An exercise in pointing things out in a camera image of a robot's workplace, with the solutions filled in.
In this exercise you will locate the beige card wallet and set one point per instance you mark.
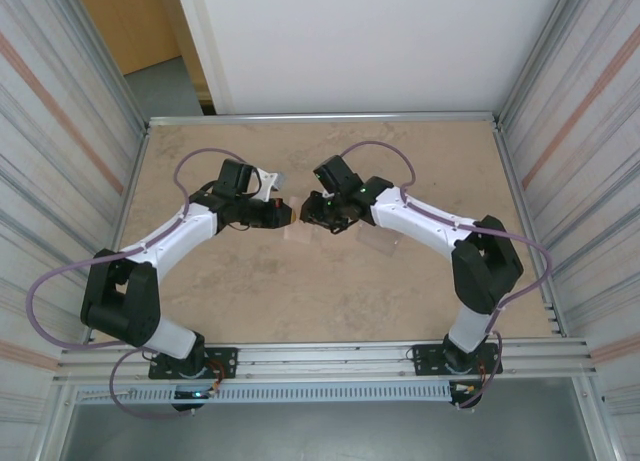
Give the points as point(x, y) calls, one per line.
point(300, 236)

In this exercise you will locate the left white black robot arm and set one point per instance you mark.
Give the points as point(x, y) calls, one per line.
point(175, 231)

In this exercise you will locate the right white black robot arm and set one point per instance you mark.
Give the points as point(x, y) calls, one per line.
point(425, 221)

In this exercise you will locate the clear acrylic tiered card stand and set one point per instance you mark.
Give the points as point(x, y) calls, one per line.
point(377, 243)

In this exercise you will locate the black controller board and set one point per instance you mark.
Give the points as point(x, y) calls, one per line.
point(195, 397)
point(465, 393)

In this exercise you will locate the wooden door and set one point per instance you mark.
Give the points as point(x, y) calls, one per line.
point(125, 26)

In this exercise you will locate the aluminium table edge rail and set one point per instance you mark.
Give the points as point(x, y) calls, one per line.
point(320, 118)
point(511, 181)
point(136, 166)

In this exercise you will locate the wide aluminium mounting rail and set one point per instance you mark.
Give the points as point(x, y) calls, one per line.
point(325, 353)

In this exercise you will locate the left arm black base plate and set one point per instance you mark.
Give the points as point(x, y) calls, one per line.
point(225, 363)

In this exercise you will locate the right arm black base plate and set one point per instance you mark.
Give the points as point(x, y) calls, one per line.
point(425, 361)

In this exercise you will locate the aluminium frame upright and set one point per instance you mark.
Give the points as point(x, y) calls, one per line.
point(542, 56)
point(102, 56)

